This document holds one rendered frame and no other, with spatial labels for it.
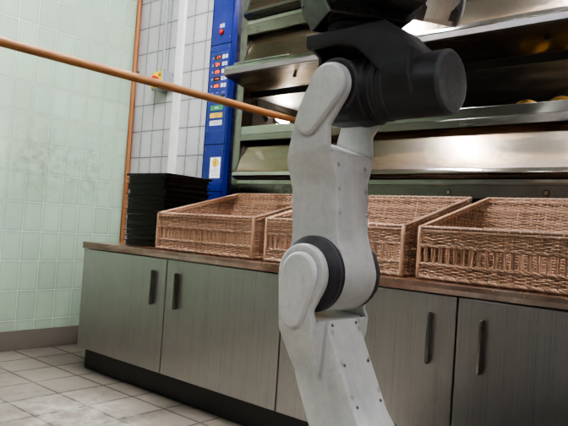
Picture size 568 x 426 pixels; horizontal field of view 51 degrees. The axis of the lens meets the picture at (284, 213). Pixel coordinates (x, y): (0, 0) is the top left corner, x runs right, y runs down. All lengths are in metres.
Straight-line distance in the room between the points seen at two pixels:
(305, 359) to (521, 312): 0.65
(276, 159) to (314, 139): 1.65
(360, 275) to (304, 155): 0.25
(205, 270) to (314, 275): 1.20
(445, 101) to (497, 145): 1.20
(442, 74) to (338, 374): 0.55
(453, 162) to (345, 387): 1.32
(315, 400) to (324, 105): 0.54
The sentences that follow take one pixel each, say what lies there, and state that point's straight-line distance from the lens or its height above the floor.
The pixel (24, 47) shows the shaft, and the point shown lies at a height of 1.18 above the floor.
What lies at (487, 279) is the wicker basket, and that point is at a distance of 1.68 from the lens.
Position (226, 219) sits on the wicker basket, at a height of 0.72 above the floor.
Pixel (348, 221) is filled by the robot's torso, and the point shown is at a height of 0.72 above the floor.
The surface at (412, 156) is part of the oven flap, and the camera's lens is 2.36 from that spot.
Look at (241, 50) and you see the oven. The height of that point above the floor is 1.56.
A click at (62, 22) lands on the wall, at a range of 3.50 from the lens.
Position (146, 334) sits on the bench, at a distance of 2.53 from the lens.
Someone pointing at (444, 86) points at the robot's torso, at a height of 0.95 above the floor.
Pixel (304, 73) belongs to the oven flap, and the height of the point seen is 1.38.
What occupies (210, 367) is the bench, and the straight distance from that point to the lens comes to 2.25.
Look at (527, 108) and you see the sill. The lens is 2.22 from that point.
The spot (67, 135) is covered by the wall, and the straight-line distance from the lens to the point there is 3.42.
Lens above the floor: 0.69
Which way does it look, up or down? 2 degrees up
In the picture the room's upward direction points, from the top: 4 degrees clockwise
